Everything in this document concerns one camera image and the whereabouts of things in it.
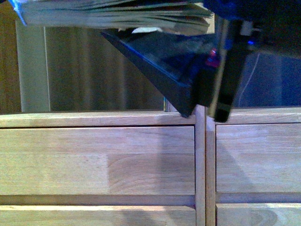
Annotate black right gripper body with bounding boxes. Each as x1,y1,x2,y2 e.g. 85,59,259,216
203,0,301,122

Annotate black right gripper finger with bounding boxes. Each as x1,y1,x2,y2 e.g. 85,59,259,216
101,30,212,117

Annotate upright books on shelf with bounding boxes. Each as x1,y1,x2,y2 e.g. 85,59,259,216
164,97,177,112

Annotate left wooden shelf unit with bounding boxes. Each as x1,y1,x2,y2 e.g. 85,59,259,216
0,106,205,226

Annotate wooden shelf unit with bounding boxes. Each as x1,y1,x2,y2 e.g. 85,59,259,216
202,107,301,226
0,106,205,226

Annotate right wooden shelf unit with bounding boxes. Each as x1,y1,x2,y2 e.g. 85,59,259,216
202,107,301,226

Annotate upper left wooden drawer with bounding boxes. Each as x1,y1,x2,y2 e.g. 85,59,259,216
0,126,195,195

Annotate wooden drawer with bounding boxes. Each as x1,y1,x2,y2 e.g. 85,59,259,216
216,123,301,193
216,203,301,226
0,205,196,226
0,126,195,195

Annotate upper right wooden drawer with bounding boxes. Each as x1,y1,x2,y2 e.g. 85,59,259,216
216,123,301,193

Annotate grey curtain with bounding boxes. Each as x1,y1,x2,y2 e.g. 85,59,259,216
16,21,51,113

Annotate lower right wooden drawer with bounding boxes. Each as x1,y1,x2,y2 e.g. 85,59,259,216
216,203,301,226

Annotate lower left wooden drawer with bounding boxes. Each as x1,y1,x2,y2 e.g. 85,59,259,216
0,205,196,226

